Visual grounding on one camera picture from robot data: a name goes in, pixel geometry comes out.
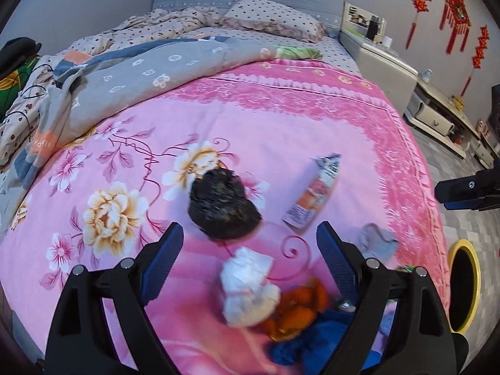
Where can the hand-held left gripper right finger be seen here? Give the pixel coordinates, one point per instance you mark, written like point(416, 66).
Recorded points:
point(336, 265)

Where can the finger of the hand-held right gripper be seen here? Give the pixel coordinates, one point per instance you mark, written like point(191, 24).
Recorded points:
point(461, 191)

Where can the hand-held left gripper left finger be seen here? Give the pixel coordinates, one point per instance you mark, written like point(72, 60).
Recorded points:
point(164, 265)

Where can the grey knotted sock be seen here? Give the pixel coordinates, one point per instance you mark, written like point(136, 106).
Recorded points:
point(377, 240)

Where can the white tissue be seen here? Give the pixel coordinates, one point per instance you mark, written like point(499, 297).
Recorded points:
point(246, 293)

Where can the yellow round bin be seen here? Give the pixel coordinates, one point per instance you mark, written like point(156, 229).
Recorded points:
point(465, 285)

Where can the orange peel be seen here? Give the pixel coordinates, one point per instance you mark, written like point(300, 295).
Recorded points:
point(300, 312)

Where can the white low cabinet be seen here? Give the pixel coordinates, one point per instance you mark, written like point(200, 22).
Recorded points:
point(429, 117)

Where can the black crumpled plastic bag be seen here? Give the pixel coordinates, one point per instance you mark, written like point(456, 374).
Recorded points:
point(222, 207)

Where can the small ceramic jar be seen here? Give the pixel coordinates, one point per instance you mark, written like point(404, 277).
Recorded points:
point(426, 76)

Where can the white nightstand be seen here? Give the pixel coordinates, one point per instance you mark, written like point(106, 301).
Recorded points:
point(386, 74)

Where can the red hanging knot decoration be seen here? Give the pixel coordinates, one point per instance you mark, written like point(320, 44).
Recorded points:
point(456, 17)
point(479, 50)
point(422, 0)

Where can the pink floral bedsheet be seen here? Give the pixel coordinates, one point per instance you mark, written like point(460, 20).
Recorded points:
point(273, 132)

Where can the black bottle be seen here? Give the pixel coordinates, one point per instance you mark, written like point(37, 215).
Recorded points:
point(373, 29)

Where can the grey patterned quilt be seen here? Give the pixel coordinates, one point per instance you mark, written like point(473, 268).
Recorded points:
point(136, 74)

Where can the green floral cloth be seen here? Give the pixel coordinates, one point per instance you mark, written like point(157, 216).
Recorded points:
point(299, 52)

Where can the green and yellow cloth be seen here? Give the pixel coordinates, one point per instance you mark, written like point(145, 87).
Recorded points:
point(13, 86)

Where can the beige spotted duvet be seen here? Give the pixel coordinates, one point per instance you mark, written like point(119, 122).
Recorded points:
point(164, 23)

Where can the black cloth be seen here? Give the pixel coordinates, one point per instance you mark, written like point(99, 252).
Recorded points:
point(17, 52)

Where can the spotted pillow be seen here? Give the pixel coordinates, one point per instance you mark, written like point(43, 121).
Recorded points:
point(269, 15)

